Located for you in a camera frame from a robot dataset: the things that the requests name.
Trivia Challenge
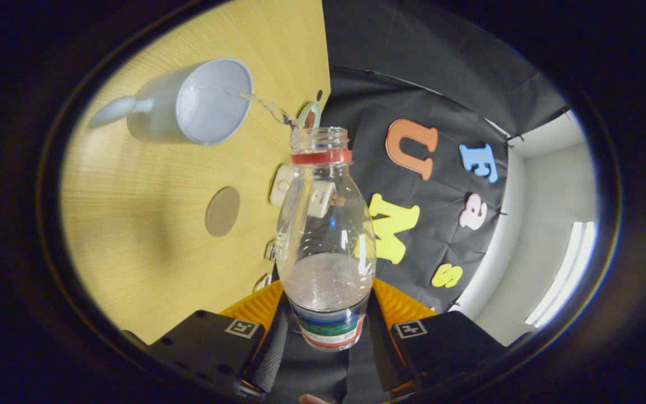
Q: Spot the white toaster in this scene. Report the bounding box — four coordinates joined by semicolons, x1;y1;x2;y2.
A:
270;164;336;219

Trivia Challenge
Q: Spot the long ceiling light panel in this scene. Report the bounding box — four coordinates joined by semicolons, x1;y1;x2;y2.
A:
525;222;596;328

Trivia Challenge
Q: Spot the wooden table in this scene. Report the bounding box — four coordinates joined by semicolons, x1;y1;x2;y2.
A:
61;0;332;344

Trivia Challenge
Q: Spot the clear plastic juice bottle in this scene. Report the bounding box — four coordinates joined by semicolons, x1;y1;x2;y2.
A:
274;127;377;352

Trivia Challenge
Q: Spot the black backdrop cloth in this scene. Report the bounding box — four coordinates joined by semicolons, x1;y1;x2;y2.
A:
270;0;573;404

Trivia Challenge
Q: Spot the green plate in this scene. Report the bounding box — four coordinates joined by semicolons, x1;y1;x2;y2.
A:
297;102;322;130

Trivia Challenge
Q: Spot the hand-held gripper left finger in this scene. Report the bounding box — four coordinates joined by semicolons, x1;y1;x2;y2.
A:
146;279;290;396

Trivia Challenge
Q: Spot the white cup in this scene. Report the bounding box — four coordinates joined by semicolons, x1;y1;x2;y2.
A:
89;58;254;146

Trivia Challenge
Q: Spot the round brown coaster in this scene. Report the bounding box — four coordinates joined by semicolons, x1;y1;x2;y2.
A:
205;186;241;237

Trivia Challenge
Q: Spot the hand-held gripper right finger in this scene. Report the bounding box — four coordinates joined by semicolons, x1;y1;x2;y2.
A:
368;278;507;393

